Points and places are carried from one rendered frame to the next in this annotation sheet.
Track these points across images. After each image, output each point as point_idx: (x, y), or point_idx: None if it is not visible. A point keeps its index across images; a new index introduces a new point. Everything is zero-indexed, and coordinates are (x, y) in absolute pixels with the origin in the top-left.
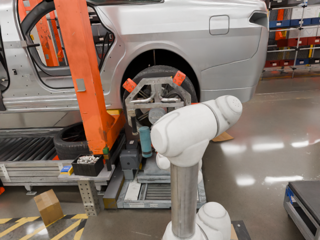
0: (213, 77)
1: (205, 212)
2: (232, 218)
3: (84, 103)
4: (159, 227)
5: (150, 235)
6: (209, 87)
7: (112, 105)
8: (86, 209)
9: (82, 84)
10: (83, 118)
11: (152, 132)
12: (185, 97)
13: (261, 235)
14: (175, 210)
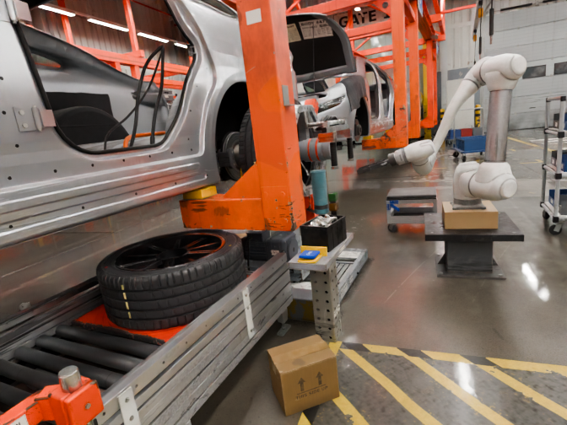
0: None
1: (472, 164)
2: (385, 250)
3: (288, 130)
4: (384, 284)
5: (395, 290)
6: None
7: (208, 175)
8: (336, 325)
9: (287, 94)
10: (288, 158)
11: (515, 61)
12: (321, 131)
13: (409, 243)
14: (505, 133)
